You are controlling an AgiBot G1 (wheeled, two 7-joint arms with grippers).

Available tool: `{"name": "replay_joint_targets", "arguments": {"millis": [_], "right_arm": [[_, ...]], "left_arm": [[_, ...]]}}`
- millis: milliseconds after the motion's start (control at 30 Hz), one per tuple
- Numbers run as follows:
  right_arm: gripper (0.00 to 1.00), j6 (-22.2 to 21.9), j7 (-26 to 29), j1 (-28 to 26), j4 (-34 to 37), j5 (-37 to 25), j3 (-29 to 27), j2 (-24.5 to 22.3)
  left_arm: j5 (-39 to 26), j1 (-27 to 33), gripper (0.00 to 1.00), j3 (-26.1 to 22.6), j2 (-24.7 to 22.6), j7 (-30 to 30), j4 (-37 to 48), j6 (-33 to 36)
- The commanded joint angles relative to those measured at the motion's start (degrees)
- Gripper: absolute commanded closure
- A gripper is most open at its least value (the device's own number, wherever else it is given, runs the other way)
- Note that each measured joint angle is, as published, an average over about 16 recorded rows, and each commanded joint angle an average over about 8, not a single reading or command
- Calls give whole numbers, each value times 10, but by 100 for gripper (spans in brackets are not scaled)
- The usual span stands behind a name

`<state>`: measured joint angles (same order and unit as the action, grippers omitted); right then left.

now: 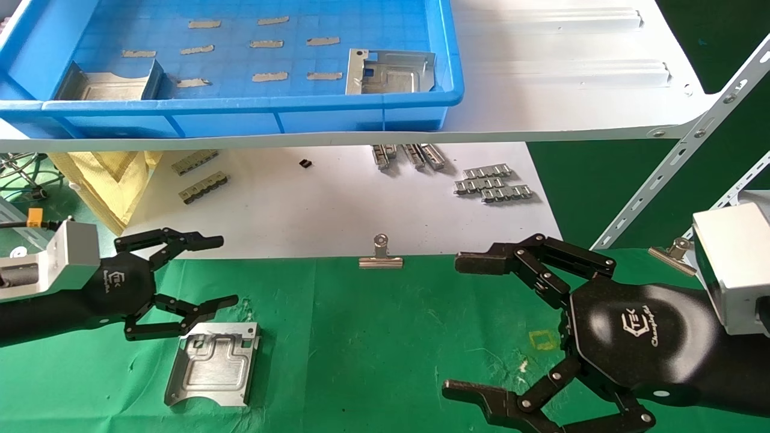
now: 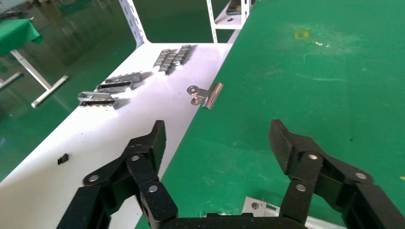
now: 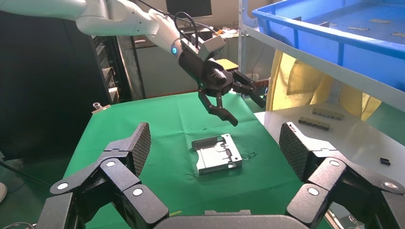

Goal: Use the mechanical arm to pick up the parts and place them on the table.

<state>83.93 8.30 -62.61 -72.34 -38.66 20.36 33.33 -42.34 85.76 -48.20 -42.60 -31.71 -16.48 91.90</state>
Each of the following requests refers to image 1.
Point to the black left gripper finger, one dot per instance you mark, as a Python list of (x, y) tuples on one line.
[(192, 310), (174, 240)]

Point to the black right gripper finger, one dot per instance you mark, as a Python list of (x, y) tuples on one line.
[(499, 409), (529, 258)]

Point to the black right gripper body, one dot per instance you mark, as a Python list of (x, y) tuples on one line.
[(649, 343)]

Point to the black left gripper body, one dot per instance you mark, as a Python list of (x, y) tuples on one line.
[(108, 300)]

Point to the silver stamped metal plate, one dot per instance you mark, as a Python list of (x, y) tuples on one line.
[(210, 367), (391, 75)]

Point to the dark tan linked strip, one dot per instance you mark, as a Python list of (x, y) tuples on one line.
[(194, 162), (204, 187)]

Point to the silver linked metal strip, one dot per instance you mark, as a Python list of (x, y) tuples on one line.
[(508, 193), (434, 156), (414, 155), (487, 172), (383, 155), (478, 185)]

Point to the silver binder clip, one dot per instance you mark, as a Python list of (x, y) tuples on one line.
[(671, 255), (381, 261)]

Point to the blue plastic bin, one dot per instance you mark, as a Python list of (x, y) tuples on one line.
[(240, 114)]

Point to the green table mat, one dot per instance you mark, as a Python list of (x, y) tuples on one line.
[(361, 349)]

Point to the tan tape strip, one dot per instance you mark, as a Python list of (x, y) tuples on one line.
[(273, 21), (204, 24), (197, 50), (324, 76), (270, 76), (323, 41), (266, 44), (139, 53), (193, 83)]

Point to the metal plate with bent sides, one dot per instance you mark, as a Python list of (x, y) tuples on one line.
[(111, 87)]

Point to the white metal shelf rack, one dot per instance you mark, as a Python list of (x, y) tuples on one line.
[(541, 90)]

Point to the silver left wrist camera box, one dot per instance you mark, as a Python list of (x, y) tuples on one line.
[(66, 258)]

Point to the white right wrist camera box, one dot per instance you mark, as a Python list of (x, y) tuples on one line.
[(734, 264)]

